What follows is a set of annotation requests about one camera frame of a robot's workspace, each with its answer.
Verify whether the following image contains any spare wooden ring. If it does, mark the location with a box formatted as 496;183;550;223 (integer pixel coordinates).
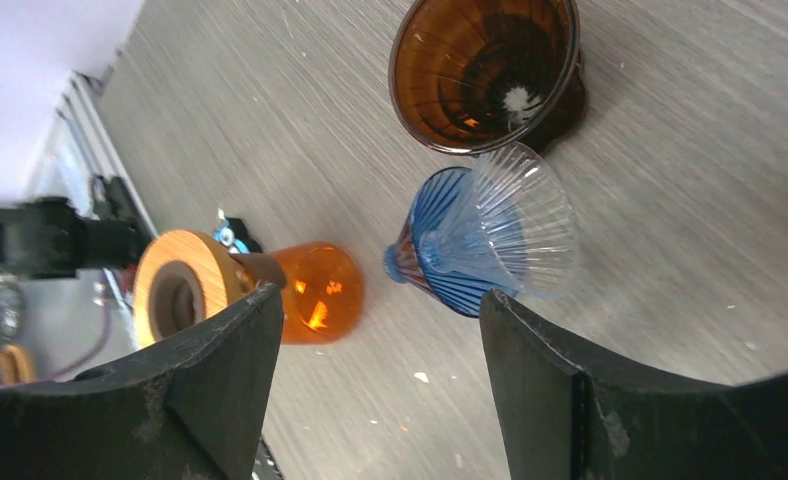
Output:
0;343;38;387

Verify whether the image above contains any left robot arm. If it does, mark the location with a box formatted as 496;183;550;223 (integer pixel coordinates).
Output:
0;196;149;280

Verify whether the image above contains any blue plastic dripper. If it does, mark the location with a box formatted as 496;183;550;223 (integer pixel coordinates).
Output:
383;166;519;318

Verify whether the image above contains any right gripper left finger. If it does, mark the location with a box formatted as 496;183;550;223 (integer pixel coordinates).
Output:
0;284;283;479

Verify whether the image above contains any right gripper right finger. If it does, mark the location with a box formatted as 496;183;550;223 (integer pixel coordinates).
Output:
479;290;788;479

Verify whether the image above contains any amber glass carafe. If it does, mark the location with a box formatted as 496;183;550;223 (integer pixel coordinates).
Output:
231;242;364;345

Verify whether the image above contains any blue owl sticker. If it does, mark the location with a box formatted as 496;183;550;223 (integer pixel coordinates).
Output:
212;209;263;254

